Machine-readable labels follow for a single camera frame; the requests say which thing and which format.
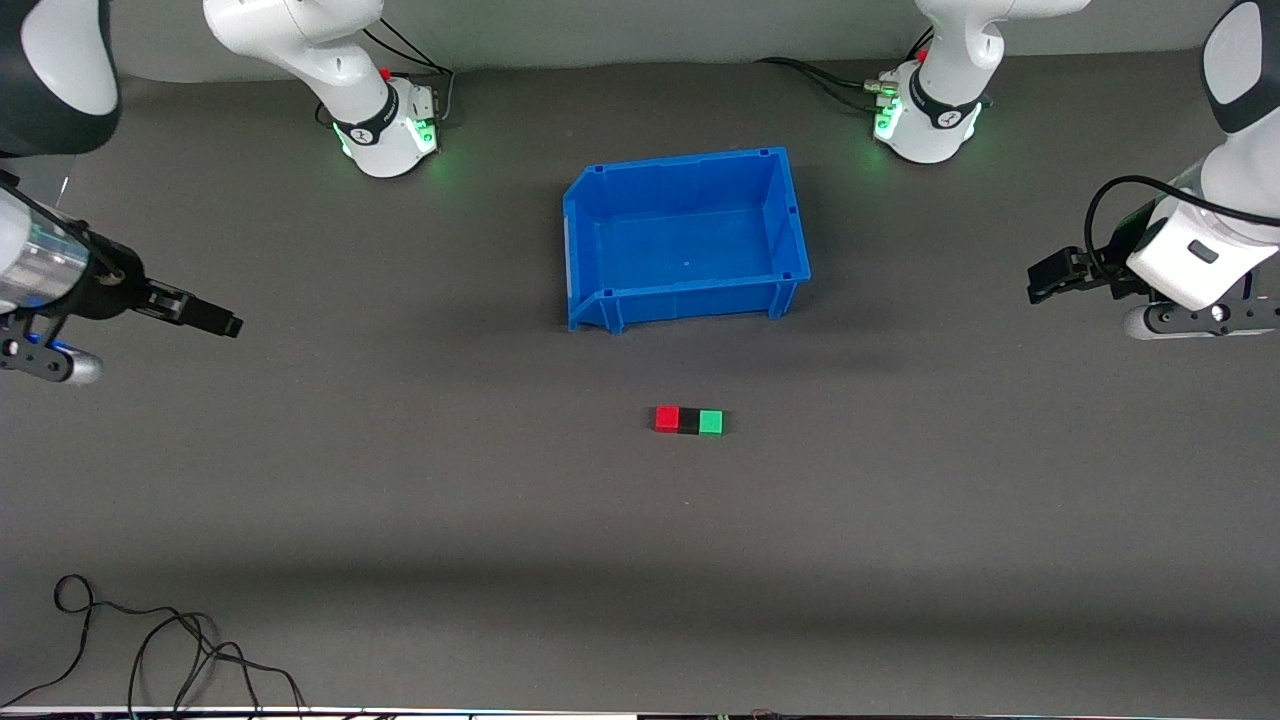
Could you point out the green cube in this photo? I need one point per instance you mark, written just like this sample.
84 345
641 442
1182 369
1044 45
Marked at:
711 422

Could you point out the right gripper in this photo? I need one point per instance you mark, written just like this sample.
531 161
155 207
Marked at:
108 291

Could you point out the red cube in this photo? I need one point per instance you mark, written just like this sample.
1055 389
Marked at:
667 418

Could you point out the blue plastic storage bin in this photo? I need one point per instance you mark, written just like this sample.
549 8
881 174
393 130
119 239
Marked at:
690 235

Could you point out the black cube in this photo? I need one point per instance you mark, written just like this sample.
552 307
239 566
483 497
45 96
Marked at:
689 421

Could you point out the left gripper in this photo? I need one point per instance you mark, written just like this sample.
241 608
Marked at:
1108 275

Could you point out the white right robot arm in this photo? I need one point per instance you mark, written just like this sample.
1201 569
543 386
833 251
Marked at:
385 130

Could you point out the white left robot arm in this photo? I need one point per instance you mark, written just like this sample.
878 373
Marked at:
935 110

